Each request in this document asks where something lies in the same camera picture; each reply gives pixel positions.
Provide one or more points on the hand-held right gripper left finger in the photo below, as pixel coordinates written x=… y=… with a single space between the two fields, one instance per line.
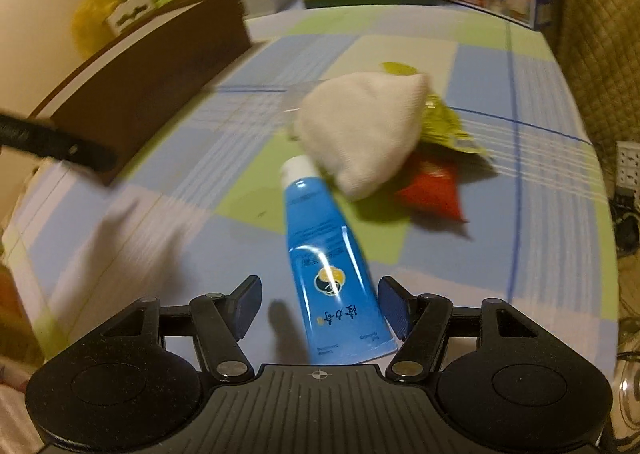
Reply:
x=247 y=306

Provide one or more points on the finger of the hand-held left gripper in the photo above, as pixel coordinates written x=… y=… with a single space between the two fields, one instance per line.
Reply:
x=60 y=143

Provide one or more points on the yellow plastic bag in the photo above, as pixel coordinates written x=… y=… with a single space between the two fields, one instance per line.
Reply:
x=95 y=18

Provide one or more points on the yellow green snack packet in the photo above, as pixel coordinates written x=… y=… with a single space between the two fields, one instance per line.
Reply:
x=450 y=128

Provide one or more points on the brown cardboard shoe box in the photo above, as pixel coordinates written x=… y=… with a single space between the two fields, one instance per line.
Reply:
x=150 y=83

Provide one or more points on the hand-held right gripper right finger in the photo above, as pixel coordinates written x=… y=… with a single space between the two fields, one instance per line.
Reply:
x=395 y=309

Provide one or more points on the red candy packet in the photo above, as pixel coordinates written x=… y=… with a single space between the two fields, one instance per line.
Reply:
x=435 y=194

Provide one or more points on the white power strip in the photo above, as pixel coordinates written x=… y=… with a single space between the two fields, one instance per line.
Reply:
x=627 y=166

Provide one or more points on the white sock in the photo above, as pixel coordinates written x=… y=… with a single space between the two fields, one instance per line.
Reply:
x=370 y=133

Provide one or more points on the blue tube with white cap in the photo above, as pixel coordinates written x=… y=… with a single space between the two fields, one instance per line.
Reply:
x=320 y=244

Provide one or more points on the chair with quilted cover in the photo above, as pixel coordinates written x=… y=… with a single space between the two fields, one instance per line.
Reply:
x=595 y=33

